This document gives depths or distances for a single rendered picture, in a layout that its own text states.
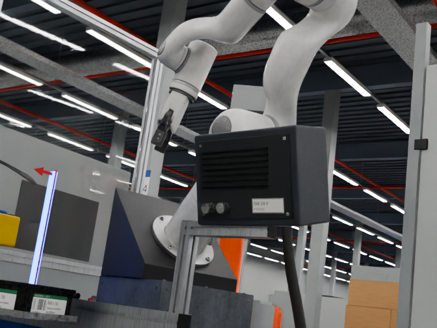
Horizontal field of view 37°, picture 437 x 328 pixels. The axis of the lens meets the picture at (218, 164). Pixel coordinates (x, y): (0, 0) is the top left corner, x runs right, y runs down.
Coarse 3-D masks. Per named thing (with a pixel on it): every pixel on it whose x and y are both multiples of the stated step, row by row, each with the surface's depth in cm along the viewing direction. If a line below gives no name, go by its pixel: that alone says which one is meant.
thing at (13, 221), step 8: (0, 216) 189; (8, 216) 191; (0, 224) 189; (8, 224) 191; (16, 224) 193; (0, 232) 189; (8, 232) 191; (16, 232) 193; (0, 240) 189; (8, 240) 191
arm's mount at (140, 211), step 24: (120, 192) 180; (120, 216) 175; (144, 216) 177; (120, 240) 172; (144, 240) 168; (216, 240) 188; (120, 264) 169; (144, 264) 160; (168, 264) 165; (216, 264) 177; (216, 288) 172
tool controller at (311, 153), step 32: (288, 128) 122; (320, 128) 127; (224, 160) 132; (256, 160) 126; (288, 160) 122; (320, 160) 127; (224, 192) 132; (256, 192) 126; (288, 192) 122; (320, 192) 126; (224, 224) 132; (256, 224) 127; (288, 224) 122
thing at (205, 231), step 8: (192, 224) 139; (184, 232) 140; (192, 232) 139; (200, 232) 137; (208, 232) 136; (216, 232) 134; (224, 232) 133; (232, 232) 132; (240, 232) 130; (248, 232) 129; (256, 232) 128; (264, 232) 126; (272, 232) 127
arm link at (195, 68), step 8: (200, 40) 181; (192, 48) 181; (200, 48) 181; (208, 48) 181; (192, 56) 180; (200, 56) 180; (208, 56) 181; (216, 56) 185; (184, 64) 179; (192, 64) 179; (200, 64) 180; (208, 64) 182; (176, 72) 181; (184, 72) 180; (192, 72) 179; (200, 72) 180; (208, 72) 183; (184, 80) 179; (192, 80) 179; (200, 80) 181; (200, 88) 182
